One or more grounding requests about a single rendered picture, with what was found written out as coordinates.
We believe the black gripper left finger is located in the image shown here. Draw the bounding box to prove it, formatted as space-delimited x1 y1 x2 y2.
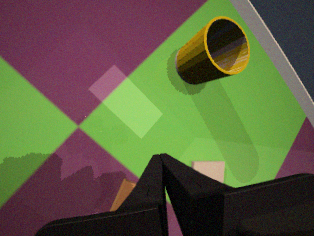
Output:
35 154 169 236

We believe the yellow cup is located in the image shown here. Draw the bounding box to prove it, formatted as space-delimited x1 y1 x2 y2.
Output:
175 17 250 85

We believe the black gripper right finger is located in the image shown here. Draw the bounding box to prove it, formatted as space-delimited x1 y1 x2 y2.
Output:
160 153 314 236

